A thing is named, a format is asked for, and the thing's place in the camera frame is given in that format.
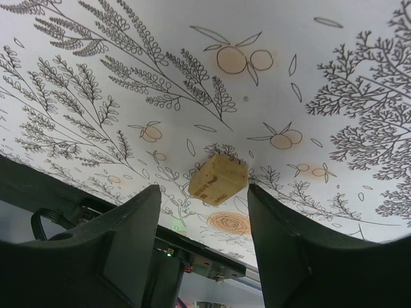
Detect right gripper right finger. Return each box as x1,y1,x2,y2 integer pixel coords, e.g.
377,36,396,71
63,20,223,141
247,184,410,307

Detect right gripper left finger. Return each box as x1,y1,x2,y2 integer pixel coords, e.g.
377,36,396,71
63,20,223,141
1,185,161,307

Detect small tan yellow eraser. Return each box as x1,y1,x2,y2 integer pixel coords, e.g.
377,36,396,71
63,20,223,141
188,155,249,207

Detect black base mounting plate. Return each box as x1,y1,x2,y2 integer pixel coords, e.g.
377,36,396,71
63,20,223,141
0,155,248,308

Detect floral patterned table mat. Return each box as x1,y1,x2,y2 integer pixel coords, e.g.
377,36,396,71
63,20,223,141
1,1,410,265

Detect aluminium frame rail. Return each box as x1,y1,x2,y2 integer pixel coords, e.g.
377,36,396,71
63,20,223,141
188,256,260,288

